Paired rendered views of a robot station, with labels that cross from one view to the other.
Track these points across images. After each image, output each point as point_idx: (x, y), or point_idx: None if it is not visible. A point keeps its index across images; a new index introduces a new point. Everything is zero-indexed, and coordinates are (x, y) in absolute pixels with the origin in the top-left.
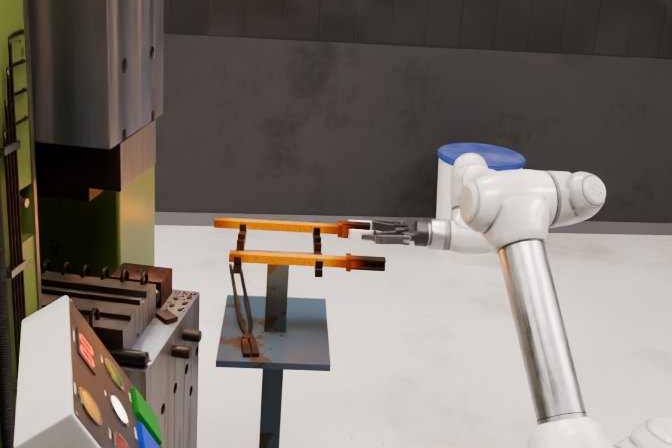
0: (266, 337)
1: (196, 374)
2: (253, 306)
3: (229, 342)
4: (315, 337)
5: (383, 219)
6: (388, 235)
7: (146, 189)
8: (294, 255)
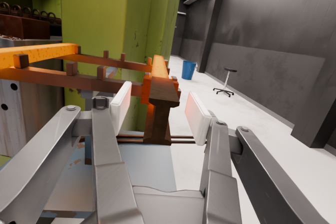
0: (78, 150)
1: (16, 104)
2: (147, 146)
3: None
4: (57, 192)
5: (267, 150)
6: (53, 132)
7: (107, 0)
8: (32, 47)
